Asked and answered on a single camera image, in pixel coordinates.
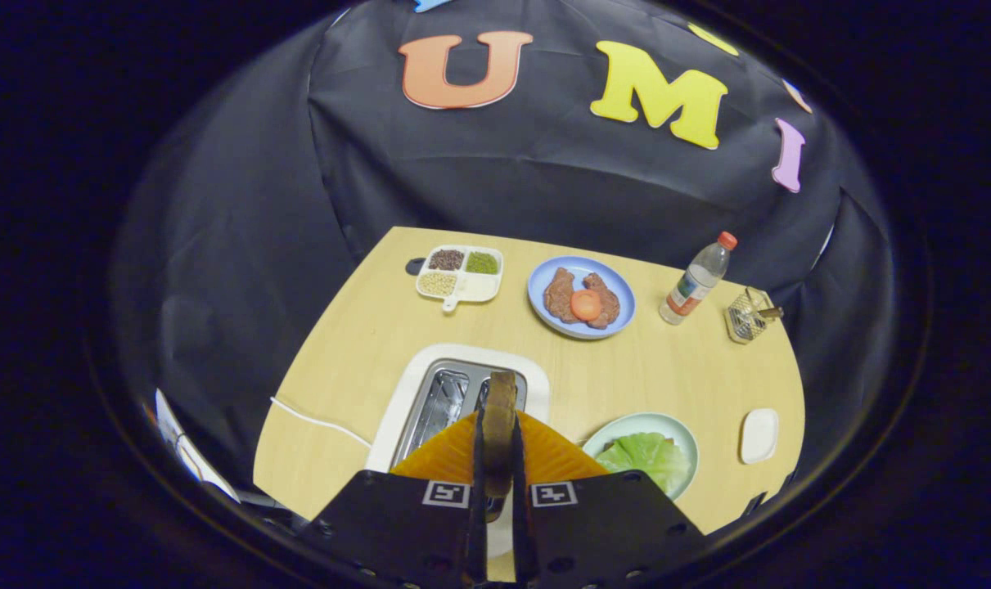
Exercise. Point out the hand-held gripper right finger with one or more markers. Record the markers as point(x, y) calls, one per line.
point(521, 532)

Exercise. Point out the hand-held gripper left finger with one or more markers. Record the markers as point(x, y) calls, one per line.
point(477, 532)

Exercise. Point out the brown toasted bread slice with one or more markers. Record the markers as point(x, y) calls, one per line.
point(499, 425)

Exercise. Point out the green lettuce leaf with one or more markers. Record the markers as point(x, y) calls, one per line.
point(646, 458)

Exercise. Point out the light green plate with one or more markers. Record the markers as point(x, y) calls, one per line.
point(622, 424)

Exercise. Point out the white toaster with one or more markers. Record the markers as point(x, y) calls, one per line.
point(430, 364)

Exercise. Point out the red tomato slice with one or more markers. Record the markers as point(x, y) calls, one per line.
point(585, 305)

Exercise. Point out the brown meat piece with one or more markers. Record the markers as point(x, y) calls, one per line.
point(610, 308)
point(556, 298)

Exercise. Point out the white divided grain tray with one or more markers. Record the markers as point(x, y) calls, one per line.
point(479, 288)

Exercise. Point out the small white plate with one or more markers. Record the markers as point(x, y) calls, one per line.
point(759, 435)

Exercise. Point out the blue plate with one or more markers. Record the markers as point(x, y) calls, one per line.
point(581, 264)

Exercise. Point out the clear plastic bottle red cap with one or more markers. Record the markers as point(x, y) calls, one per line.
point(691, 286)

